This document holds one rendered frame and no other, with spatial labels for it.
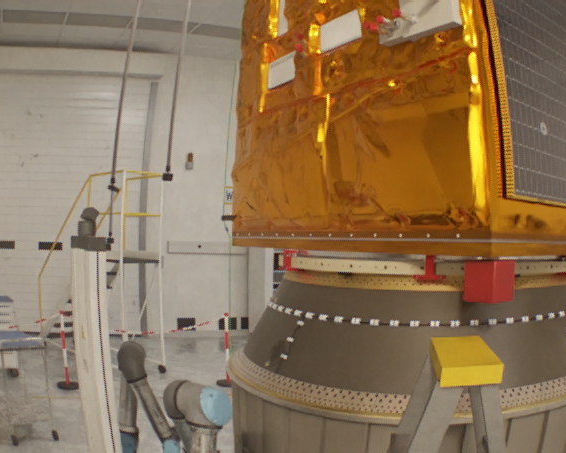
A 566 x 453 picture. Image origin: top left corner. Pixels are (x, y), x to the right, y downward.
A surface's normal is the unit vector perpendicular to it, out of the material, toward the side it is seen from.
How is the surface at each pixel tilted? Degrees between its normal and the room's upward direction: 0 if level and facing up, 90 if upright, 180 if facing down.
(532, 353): 62
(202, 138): 90
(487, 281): 90
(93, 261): 90
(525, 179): 90
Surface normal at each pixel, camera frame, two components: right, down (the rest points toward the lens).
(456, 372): -0.17, -0.01
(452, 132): -0.85, -0.05
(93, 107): 0.52, 0.00
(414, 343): -0.33, -0.48
